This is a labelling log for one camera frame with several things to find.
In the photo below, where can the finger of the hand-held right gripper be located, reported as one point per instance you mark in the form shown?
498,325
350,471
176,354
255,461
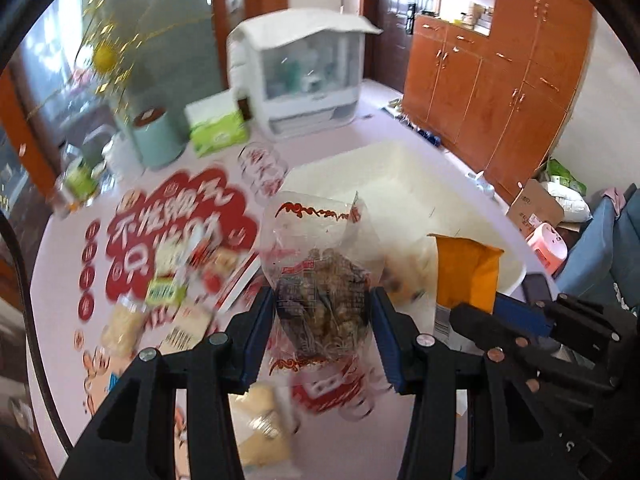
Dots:
480,322
525,315

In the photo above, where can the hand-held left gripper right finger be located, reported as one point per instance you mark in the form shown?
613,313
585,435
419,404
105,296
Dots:
389,340

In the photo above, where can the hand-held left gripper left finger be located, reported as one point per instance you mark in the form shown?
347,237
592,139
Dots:
257,335

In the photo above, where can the orange snack packet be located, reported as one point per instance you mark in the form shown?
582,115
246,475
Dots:
465,270

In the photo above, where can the clear brown snack bag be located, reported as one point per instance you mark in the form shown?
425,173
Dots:
262,170
320,280

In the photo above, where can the white plastic bin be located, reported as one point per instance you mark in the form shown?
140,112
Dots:
400,180

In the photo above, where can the dark phone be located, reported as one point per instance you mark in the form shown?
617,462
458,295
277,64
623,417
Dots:
540,287

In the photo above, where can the white snack packet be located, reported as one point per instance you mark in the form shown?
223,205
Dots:
187,327

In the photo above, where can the pink plastic stool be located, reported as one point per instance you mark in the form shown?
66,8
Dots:
547,247

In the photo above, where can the clear red label bag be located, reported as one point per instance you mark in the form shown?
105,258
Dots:
332,395

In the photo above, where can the pale yellow snack packet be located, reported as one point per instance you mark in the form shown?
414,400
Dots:
262,430

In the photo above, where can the blue sofa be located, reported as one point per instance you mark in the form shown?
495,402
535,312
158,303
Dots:
600,250

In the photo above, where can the cardboard box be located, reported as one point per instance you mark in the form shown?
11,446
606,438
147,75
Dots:
535,205

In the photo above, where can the pale cracker packet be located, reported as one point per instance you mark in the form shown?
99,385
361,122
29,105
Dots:
125,327

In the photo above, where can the white shoes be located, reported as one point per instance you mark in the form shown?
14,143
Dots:
481,182

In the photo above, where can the green plastic bag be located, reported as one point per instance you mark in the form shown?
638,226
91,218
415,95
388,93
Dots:
565,175

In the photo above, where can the blue slippers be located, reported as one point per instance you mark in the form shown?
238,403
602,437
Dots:
429,137

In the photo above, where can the green tissue pack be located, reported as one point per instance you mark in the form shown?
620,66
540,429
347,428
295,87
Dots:
217,127

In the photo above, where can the mint green canister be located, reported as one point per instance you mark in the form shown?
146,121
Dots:
155,135

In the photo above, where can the green label bottle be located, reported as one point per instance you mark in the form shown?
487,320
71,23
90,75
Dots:
80,180

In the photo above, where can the wooden cabinet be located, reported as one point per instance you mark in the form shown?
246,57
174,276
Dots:
500,75

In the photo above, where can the white dish cabinet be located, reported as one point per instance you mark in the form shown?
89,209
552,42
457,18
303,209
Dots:
305,80

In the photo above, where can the dark wooden door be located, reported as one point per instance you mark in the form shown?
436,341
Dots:
395,20

